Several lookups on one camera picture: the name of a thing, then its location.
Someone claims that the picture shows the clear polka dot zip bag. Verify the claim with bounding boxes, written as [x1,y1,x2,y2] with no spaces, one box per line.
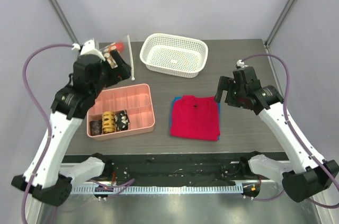
[99,34,136,81]

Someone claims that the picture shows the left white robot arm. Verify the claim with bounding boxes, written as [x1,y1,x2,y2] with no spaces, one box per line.
[11,51,131,207]

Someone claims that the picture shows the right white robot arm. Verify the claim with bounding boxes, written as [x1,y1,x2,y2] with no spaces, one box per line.
[215,66,338,202]

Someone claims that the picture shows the pink divided organizer tray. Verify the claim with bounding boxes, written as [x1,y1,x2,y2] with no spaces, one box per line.
[86,84,155,141]

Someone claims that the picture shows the red folded shirt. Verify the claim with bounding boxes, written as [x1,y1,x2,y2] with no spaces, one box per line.
[169,95,221,142]

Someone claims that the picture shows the white perforated plastic basket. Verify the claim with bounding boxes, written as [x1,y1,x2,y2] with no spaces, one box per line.
[139,33,209,78]

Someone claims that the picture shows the black white patterned sock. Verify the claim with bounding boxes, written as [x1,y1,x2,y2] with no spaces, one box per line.
[114,110,130,131]

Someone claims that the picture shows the brown patterned rolled sock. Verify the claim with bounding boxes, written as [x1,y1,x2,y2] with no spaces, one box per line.
[90,120,102,136]

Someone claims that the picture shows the yellow patterned rolled sock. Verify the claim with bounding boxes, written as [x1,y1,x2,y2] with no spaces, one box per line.
[102,111,115,134]

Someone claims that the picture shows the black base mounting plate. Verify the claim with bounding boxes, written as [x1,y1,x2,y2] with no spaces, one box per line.
[60,152,289,190]

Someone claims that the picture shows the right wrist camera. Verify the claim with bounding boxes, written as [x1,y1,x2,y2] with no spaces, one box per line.
[233,60,257,83]

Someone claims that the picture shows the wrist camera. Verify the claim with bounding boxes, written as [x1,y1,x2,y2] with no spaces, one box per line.
[233,60,257,83]
[72,39,105,60]

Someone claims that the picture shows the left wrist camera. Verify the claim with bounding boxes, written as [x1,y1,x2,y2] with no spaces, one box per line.
[72,39,105,60]

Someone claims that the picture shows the slotted white cable duct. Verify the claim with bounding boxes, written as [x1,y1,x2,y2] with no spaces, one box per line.
[71,183,243,195]

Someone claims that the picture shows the right aluminium frame post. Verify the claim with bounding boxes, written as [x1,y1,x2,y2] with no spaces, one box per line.
[264,0,297,49]

